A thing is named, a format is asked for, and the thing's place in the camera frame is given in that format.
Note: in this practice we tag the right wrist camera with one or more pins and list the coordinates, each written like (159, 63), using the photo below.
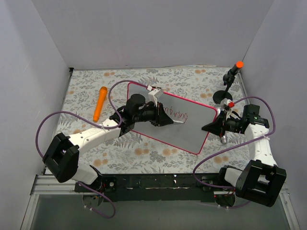
(227, 104)

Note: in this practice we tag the black microphone stand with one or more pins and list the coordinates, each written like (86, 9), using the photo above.
(221, 94)

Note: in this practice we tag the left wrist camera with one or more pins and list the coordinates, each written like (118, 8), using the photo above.
(154, 93)

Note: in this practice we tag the pink framed whiteboard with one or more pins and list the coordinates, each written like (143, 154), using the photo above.
(188, 135)

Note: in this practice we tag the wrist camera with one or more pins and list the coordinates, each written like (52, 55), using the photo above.
(227, 104)
(154, 93)

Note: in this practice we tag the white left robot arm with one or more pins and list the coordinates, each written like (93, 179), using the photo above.
(62, 155)

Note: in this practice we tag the silver microphone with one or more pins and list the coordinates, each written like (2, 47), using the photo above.
(223, 138)

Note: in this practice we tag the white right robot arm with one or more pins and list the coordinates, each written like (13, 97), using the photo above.
(261, 180)

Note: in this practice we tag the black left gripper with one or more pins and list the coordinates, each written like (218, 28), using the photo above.
(157, 114)

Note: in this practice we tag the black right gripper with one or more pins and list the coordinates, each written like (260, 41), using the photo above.
(222, 123)

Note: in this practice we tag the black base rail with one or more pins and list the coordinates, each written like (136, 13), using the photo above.
(161, 187)

